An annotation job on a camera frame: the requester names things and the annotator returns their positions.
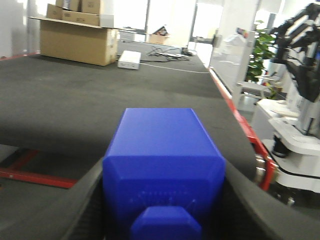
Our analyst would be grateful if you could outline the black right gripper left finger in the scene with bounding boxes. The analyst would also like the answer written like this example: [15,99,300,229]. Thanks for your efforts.
[0,160,104,240]

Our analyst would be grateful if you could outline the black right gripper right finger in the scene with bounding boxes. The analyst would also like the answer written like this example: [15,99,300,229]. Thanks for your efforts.
[223,161,320,240]

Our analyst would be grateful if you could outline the blue plastic parts cup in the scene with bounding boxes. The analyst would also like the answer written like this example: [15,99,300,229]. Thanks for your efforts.
[102,108,226,240]

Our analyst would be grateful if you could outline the white robot base machine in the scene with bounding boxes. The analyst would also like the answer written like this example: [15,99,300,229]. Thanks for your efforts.
[263,0,320,194]

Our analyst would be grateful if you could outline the black conveyor belt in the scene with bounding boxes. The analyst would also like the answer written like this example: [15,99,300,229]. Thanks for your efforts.
[0,54,256,180]

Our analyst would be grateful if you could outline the green potted plant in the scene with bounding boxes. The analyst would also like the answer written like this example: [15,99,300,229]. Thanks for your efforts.
[245,20,276,83]

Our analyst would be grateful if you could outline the long white flat box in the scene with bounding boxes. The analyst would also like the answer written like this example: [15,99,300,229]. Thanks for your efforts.
[117,50,142,70]

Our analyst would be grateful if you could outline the large open cardboard box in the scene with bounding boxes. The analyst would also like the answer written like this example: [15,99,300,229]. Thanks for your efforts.
[29,17,118,66]

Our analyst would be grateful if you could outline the white box behind cartons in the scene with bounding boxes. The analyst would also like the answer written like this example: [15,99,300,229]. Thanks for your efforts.
[99,14,115,28]

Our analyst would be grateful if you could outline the cardboard box marked #3H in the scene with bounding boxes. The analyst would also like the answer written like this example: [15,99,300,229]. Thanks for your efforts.
[62,10,100,26]

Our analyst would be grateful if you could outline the small cardboard box recycling mark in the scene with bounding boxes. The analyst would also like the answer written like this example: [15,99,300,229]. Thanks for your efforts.
[46,3,63,20]

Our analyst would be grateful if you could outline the cardboard box top right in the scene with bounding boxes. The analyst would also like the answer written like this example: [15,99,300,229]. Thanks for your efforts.
[81,0,102,15]

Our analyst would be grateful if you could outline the cardboard box with blue label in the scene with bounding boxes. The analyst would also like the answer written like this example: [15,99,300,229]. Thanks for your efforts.
[55,0,82,12]

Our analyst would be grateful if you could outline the tangled black cables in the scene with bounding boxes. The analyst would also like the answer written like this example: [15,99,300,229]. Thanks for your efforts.
[141,46,198,63]

